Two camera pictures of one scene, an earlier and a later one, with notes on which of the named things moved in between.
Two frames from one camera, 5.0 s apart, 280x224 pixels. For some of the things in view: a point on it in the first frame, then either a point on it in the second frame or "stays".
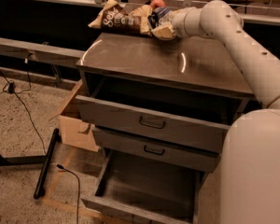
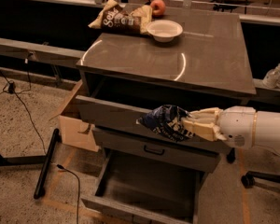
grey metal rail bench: [35, 50] stays
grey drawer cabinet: [159, 107] stays
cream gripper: [178, 24] to [236, 125]
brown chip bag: [117, 16] stays
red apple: [158, 3] stays
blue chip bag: [155, 16] to [166, 121]
